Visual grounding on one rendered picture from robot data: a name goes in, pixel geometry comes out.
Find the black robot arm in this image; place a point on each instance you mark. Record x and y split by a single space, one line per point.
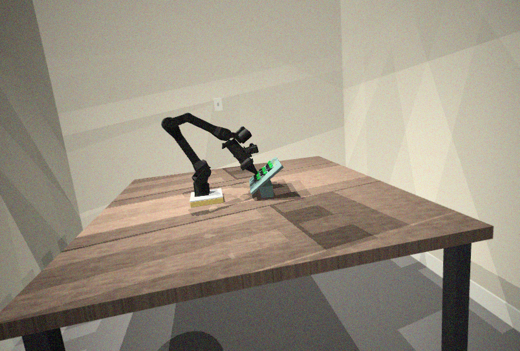
202 169

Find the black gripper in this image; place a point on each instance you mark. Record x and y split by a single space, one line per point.
245 162

